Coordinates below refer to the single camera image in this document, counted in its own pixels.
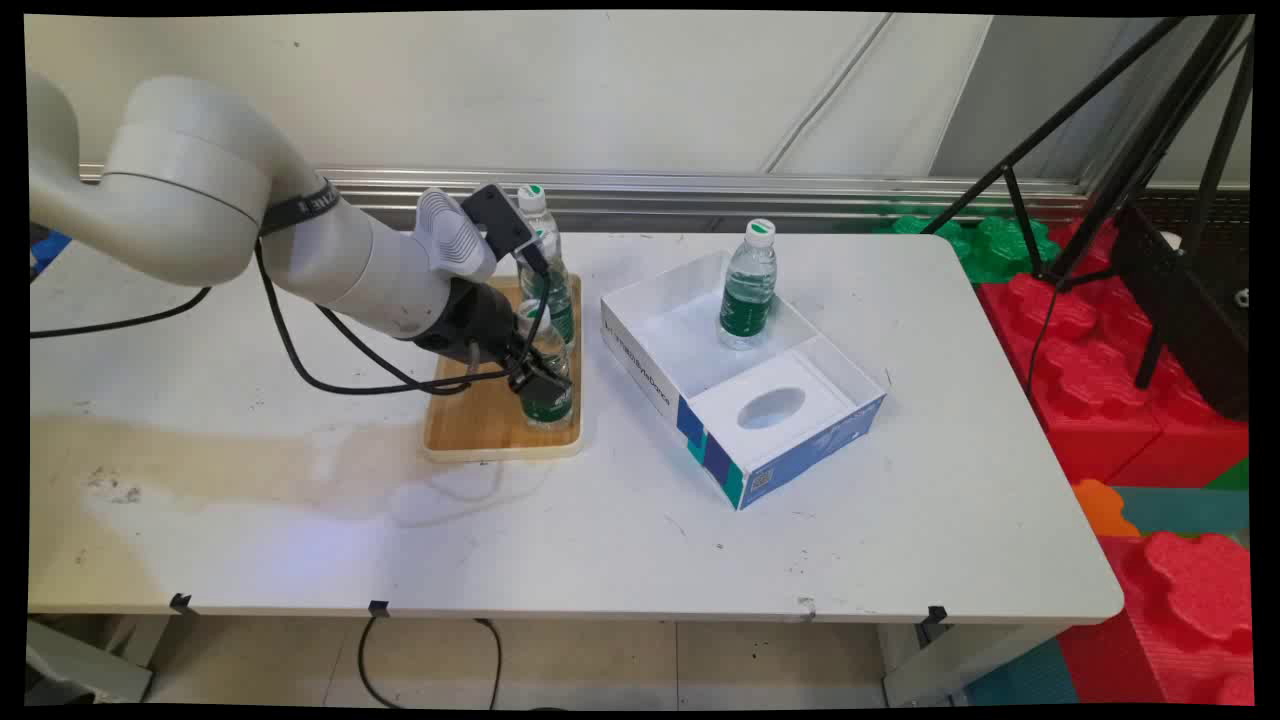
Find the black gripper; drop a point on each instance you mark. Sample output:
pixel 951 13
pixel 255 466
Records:
pixel 470 320

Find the green label water bottle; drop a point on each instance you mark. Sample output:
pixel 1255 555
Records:
pixel 560 295
pixel 535 205
pixel 748 295
pixel 548 408

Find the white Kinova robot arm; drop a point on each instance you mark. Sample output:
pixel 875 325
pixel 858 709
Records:
pixel 200 180

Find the wooden tray with cream rim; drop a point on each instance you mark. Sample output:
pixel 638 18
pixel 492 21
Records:
pixel 475 420

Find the white and blue cardboard box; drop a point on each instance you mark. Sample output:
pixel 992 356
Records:
pixel 760 420

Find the green foam block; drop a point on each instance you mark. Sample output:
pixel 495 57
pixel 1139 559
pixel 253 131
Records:
pixel 990 250

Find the blue foam block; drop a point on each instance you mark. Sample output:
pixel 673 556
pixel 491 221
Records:
pixel 48 252

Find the grey table leg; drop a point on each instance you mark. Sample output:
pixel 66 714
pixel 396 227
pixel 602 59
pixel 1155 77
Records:
pixel 85 665
pixel 960 665

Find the large red foam block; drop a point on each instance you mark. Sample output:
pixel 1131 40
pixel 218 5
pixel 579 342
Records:
pixel 1100 380

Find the teal floor mat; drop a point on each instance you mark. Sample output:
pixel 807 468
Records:
pixel 1020 680

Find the orange foam piece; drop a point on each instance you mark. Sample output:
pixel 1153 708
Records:
pixel 1100 508

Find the black flat panel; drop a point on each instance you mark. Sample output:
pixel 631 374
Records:
pixel 1190 320

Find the black tripod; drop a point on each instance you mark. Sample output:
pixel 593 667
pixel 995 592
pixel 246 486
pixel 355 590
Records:
pixel 1150 130

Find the teal foam mat strip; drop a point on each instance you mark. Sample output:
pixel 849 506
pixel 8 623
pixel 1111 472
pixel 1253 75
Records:
pixel 1185 510

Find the red foam block with knobs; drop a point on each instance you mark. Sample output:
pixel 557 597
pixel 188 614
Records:
pixel 1180 620

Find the aluminium rail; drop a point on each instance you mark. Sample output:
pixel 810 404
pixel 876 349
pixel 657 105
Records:
pixel 700 190

